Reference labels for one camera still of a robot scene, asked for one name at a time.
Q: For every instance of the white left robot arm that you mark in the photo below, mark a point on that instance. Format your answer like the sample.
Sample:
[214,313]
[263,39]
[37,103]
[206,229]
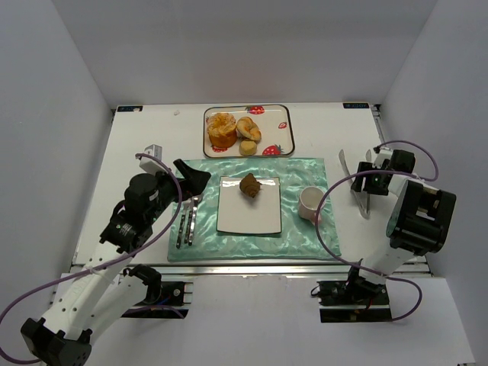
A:
[105,290]

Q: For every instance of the small round yellow bun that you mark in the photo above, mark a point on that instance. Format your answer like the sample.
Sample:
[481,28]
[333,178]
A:
[247,148]

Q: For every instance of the silver spoon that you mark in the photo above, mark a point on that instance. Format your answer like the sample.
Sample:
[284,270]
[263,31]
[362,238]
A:
[192,220]

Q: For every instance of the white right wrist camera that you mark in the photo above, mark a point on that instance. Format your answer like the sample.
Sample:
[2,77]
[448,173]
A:
[382,158]

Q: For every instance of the oval sandwich bun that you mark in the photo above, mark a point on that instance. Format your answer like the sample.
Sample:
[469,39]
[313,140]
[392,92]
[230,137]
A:
[249,129]

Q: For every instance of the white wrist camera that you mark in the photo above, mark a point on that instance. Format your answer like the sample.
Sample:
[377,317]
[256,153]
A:
[382,158]
[149,163]

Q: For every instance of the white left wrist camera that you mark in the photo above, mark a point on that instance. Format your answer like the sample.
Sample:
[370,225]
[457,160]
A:
[149,163]

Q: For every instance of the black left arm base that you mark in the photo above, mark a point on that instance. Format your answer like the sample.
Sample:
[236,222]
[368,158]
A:
[164,298]

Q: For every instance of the green satin placemat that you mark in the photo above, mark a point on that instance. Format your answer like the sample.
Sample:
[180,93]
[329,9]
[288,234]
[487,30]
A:
[298,239]

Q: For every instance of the strawberry pattern tray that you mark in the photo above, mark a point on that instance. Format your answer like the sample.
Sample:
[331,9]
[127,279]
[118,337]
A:
[274,122]

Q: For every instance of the brown chocolate croissant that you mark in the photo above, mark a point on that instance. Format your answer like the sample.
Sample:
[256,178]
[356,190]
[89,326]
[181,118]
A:
[250,186]

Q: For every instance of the silver fork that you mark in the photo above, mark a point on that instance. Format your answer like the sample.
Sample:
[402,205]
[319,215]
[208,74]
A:
[182,223]

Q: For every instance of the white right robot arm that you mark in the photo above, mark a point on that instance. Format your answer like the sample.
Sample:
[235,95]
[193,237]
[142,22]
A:
[419,222]

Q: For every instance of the silver metal tongs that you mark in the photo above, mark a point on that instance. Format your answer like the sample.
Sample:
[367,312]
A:
[362,199]

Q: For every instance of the large orange muffin bread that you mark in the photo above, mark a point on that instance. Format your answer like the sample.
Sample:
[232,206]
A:
[221,130]

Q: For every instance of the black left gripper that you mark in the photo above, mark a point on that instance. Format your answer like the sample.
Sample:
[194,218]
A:
[177,183]

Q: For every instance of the pink mug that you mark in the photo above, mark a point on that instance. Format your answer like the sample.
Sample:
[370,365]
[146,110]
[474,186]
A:
[308,204]

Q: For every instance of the white square plate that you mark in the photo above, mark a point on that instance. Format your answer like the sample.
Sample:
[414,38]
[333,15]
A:
[239,214]

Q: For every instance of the aluminium table frame rail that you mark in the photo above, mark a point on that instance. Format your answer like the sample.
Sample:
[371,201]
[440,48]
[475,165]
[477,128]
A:
[415,268]

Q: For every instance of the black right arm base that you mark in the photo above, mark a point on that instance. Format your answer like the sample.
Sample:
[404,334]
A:
[337,303]

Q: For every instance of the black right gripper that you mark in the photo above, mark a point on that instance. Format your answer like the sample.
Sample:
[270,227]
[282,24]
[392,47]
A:
[370,183]

